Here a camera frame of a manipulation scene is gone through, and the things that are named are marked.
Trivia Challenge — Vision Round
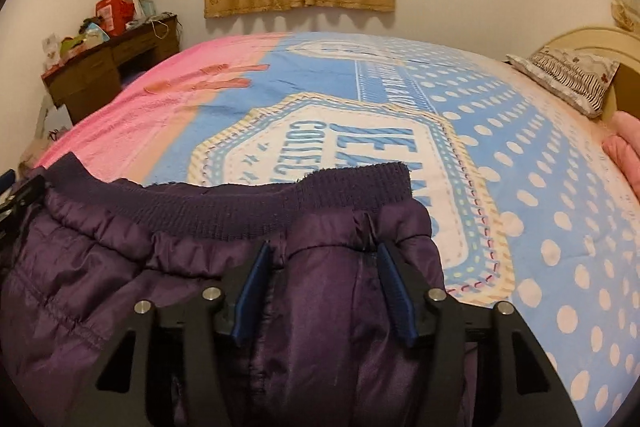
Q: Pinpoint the purple quilted winter jacket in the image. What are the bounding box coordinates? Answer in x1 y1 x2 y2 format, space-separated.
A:
1 155 444 426

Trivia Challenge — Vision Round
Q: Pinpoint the pale clothes pile on floor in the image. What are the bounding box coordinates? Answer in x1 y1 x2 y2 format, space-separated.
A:
17 127 68 179

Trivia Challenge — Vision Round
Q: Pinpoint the brown wooden desk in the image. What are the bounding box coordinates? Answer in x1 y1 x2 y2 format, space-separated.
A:
42 13 180 124

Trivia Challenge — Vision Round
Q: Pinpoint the white card with picture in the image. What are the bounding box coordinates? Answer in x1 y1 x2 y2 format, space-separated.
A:
42 34 61 72

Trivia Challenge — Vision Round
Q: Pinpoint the blue pink patterned bed blanket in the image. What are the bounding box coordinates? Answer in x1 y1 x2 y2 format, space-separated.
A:
41 32 639 426

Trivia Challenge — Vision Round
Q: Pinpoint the striped patterned pillow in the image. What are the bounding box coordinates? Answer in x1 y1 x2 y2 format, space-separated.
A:
506 46 620 119

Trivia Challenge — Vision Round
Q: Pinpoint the cream wooden headboard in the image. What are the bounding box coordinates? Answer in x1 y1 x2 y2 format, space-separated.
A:
541 25 640 122

